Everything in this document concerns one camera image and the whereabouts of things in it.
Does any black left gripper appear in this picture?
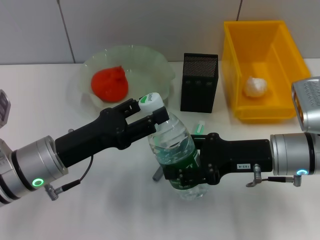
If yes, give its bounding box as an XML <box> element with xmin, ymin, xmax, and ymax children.
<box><xmin>54</xmin><ymin>98</ymin><xmax>171</xmax><ymax>168</ymax></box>

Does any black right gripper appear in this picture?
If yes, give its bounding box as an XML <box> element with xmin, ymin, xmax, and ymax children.
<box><xmin>162</xmin><ymin>133</ymin><xmax>273</xmax><ymax>188</ymax></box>

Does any clear water bottle green label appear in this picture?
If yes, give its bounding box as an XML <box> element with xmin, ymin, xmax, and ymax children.
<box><xmin>137</xmin><ymin>92</ymin><xmax>210</xmax><ymax>201</ymax></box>

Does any green pen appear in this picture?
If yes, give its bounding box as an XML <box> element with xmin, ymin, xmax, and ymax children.
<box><xmin>191</xmin><ymin>121</ymin><xmax>206</xmax><ymax>136</ymax></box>

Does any orange fruit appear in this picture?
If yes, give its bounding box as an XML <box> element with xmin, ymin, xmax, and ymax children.
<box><xmin>90</xmin><ymin>65</ymin><xmax>130</xmax><ymax>103</ymax></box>

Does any white paper ball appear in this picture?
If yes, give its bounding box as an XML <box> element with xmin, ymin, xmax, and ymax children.
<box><xmin>243</xmin><ymin>76</ymin><xmax>268</xmax><ymax>99</ymax></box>

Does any green glass fruit plate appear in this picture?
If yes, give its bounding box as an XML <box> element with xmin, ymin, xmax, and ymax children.
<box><xmin>78</xmin><ymin>44</ymin><xmax>177</xmax><ymax>119</ymax></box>

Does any grey marker pen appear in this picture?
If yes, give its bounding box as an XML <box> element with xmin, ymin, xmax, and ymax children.
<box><xmin>152</xmin><ymin>166</ymin><xmax>164</xmax><ymax>182</ymax></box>

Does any black mesh pen holder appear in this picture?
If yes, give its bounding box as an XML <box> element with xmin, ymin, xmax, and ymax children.
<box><xmin>179</xmin><ymin>52</ymin><xmax>219</xmax><ymax>114</ymax></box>

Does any yellow plastic bin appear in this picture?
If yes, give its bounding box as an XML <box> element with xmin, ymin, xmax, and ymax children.
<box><xmin>223</xmin><ymin>20</ymin><xmax>312</xmax><ymax>124</ymax></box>

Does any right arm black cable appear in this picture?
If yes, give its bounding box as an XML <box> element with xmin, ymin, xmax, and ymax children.
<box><xmin>261</xmin><ymin>173</ymin><xmax>304</xmax><ymax>188</ymax></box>

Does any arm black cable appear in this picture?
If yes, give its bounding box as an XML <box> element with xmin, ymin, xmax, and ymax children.
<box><xmin>44</xmin><ymin>154</ymin><xmax>95</xmax><ymax>201</ymax></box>
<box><xmin>261</xmin><ymin>173</ymin><xmax>304</xmax><ymax>188</ymax></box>

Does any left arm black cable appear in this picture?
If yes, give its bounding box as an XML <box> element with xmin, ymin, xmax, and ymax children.
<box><xmin>44</xmin><ymin>154</ymin><xmax>95</xmax><ymax>201</ymax></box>

